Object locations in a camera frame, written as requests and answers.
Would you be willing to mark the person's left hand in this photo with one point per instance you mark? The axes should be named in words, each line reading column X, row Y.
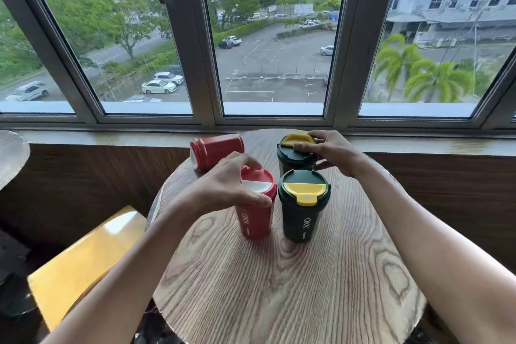
column 217, row 186

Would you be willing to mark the person's right hand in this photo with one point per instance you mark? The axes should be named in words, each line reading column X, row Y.
column 336, row 152

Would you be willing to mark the person's right thumb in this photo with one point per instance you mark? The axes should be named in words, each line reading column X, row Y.
column 306, row 147

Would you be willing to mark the person's left thumb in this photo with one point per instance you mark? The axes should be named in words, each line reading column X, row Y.
column 254, row 198

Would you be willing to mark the dark green cup yellow lid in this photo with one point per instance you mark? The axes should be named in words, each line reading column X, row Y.
column 292, row 162
column 302, row 210

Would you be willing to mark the red cup with white lid flap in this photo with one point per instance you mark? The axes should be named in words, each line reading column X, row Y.
column 256, row 220

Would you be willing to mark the person's right forearm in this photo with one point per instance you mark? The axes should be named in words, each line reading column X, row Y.
column 439, row 251

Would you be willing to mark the person's left forearm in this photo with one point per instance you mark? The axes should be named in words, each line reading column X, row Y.
column 133, row 271

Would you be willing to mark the palm tree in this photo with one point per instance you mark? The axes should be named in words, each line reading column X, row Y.
column 427, row 77

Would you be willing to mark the white sedan car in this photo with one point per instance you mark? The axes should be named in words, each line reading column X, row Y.
column 158, row 87

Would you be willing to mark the window sill ledge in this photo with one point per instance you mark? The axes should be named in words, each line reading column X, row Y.
column 100, row 139

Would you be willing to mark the yellow stool seat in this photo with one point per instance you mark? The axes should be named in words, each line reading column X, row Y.
column 80, row 263

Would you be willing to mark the building with orange roof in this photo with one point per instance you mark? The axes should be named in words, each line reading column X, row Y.
column 455, row 5

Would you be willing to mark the large green tree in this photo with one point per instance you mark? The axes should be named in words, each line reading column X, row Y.
column 121, row 21

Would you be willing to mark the black bag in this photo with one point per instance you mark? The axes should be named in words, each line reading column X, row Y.
column 12, row 271

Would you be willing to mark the grey window frame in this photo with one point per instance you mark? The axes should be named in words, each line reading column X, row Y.
column 354, row 33

